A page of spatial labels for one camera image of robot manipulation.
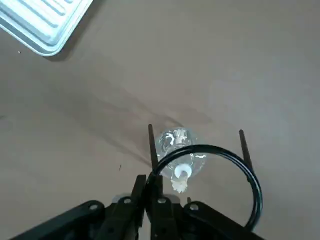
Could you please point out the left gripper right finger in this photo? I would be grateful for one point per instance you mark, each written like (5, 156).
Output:
(190, 222)

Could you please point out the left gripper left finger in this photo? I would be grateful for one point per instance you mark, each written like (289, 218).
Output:
(100, 220)

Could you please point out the glass alcohol lamp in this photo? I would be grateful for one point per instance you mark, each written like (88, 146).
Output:
(180, 140)

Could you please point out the ribbed metal tray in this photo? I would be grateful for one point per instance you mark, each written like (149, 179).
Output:
(37, 22)

